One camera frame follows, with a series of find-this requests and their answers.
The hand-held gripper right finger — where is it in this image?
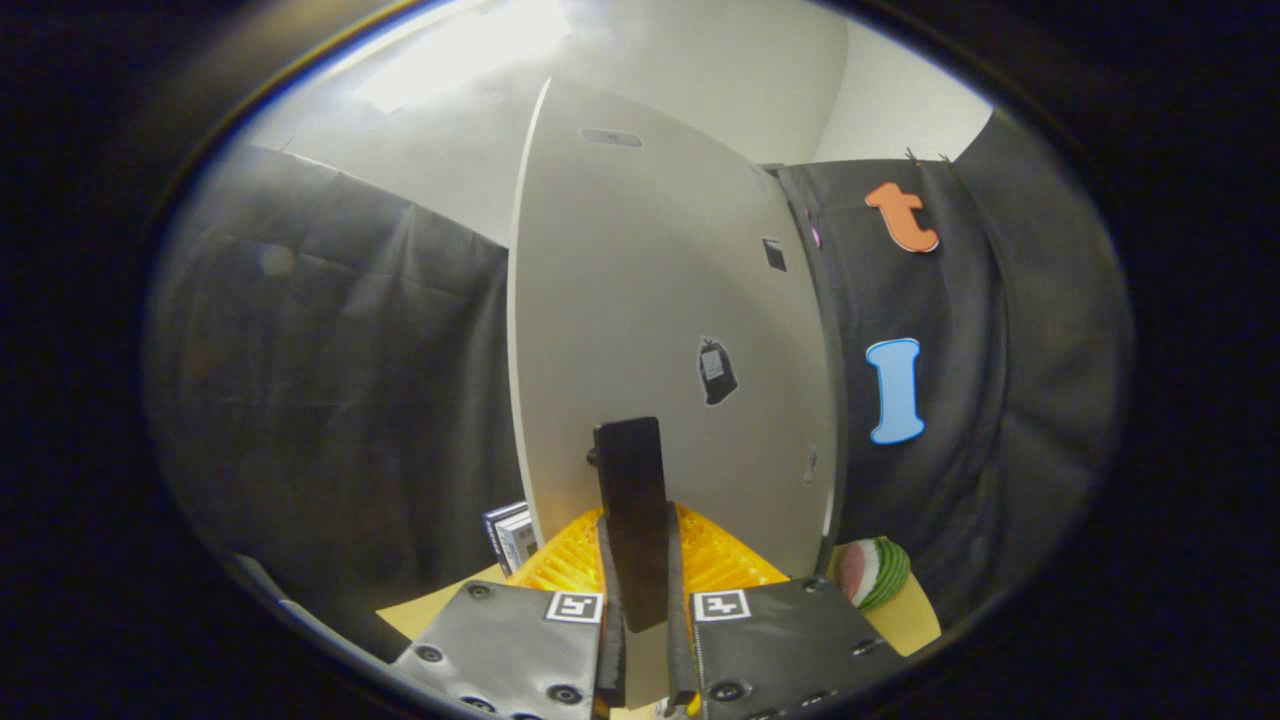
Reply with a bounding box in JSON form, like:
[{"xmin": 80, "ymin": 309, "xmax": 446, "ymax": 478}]
[{"xmin": 665, "ymin": 503, "xmax": 907, "ymax": 720}]

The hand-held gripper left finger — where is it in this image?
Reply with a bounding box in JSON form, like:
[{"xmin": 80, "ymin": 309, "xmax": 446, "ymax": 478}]
[{"xmin": 390, "ymin": 505, "xmax": 627, "ymax": 720}]

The black cabinet door handle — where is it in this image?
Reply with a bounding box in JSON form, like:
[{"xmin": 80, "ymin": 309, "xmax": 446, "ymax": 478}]
[{"xmin": 588, "ymin": 417, "xmax": 669, "ymax": 633}]

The white shoe cabinet door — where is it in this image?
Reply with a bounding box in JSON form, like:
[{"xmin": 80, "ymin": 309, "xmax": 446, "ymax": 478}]
[{"xmin": 507, "ymin": 78, "xmax": 849, "ymax": 583}]

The blue spine book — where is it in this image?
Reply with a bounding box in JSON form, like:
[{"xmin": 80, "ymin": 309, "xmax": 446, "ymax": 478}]
[{"xmin": 483, "ymin": 502, "xmax": 528, "ymax": 573}]

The watermelon slice toy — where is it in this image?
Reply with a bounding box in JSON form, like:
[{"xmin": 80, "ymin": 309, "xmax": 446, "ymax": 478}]
[{"xmin": 838, "ymin": 537, "xmax": 912, "ymax": 612}]

